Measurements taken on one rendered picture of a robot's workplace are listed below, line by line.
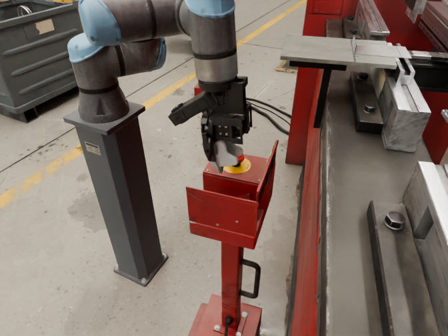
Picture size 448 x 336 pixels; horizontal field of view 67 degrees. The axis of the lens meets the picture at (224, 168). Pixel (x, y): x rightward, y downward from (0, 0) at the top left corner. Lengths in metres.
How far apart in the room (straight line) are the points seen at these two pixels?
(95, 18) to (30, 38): 2.29
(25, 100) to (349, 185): 2.56
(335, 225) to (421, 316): 0.18
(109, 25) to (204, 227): 0.46
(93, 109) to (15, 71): 1.80
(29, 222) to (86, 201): 0.29
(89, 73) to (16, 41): 1.83
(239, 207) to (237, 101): 0.23
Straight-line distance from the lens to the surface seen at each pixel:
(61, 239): 1.86
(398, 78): 0.86
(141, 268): 1.50
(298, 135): 2.05
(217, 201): 0.72
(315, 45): 0.96
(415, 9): 0.90
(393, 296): 0.48
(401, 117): 0.76
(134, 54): 1.04
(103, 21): 0.61
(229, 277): 1.04
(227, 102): 0.62
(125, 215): 1.27
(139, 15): 0.62
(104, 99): 1.06
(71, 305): 1.60
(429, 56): 0.96
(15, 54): 2.83
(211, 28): 0.56
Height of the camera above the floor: 1.28
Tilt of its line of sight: 37 degrees down
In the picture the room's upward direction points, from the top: straight up
